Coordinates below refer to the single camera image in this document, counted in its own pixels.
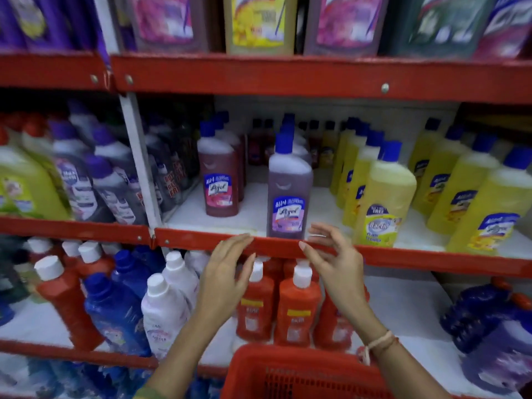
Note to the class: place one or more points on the person's left hand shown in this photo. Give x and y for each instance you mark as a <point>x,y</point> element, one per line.
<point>220,286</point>

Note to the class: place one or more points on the person's right hand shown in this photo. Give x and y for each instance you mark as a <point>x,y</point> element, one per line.
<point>345,278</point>

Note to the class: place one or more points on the yellow cleaner bottle green label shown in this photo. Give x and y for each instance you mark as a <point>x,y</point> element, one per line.
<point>384,191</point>

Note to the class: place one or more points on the red plastic basket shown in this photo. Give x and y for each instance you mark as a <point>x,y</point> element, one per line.
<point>291,369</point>

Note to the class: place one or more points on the yellow cleaner bottle blue label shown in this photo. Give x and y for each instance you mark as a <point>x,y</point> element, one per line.
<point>490,203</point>

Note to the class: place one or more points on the person's right forearm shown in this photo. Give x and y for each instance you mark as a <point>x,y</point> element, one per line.
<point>407,378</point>

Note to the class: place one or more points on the person's left forearm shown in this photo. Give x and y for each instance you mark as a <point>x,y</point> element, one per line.
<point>183,361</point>

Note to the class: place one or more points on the purple cleaner bottle blue cap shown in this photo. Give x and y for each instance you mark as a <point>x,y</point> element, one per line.
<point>289,118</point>
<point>301,151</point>
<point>289,182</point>

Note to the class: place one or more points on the brown cleaner bottle blue cap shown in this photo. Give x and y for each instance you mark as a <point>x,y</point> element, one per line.
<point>241,170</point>
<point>224,116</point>
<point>218,162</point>

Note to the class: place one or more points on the row of yellow Lizol bottles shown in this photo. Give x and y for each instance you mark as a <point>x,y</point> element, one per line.
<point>461,191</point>

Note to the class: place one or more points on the row of small cleaner bottles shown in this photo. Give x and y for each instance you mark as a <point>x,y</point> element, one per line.
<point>255,145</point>

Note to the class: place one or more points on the white metal shelf upright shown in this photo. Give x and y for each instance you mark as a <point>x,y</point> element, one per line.
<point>137,153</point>

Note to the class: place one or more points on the red metal shelf rack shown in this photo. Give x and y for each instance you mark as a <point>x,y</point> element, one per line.
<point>50,70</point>
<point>291,74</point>

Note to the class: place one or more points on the large yellow Lizol bottle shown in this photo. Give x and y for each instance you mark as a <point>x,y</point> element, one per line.
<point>259,24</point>

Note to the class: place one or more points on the large green Lizol bottle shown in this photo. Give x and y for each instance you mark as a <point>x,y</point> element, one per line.
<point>440,24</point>

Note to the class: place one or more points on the white bottle white cap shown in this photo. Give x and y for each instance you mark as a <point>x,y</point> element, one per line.
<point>197,261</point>
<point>180,278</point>
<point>164,324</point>

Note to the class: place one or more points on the group of red white-capped bottles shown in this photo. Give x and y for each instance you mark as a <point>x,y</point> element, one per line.
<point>66,311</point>
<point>297,311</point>

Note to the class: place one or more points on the group of dark tagged bottles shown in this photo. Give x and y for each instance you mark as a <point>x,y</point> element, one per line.
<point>170,178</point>

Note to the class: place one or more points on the dark blue bottle orange cap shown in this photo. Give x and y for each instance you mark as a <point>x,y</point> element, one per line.
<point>478,311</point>

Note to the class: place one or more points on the group of blue packs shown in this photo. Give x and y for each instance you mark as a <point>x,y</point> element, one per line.
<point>83,378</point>

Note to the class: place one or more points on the lavender bottle blue cap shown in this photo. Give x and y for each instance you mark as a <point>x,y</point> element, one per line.
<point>498,361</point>

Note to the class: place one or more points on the group of grey purple-capped bottles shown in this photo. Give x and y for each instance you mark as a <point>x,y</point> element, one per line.
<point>75,182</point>

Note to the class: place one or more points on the group of dark teal bottles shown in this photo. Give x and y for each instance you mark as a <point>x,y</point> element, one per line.
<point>12,282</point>

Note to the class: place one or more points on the group of green red-capped bottles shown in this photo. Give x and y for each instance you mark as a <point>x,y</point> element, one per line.
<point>29,186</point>

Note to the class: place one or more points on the large lavender-pink Lizol bottle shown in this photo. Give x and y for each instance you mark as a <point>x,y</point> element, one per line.
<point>347,24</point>

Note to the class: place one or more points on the large pink Lizol bottle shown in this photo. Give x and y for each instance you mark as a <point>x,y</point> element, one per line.
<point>166,20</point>

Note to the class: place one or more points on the row of purple bottles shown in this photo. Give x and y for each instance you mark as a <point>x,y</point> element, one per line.
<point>33,20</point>

